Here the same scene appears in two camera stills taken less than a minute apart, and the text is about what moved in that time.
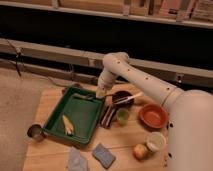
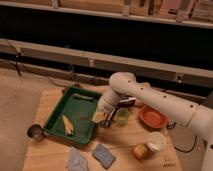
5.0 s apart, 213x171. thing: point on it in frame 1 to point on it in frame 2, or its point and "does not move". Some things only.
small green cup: (122, 115) does not move
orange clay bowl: (153, 116) does not move
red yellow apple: (140, 151) does not move
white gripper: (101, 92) to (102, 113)
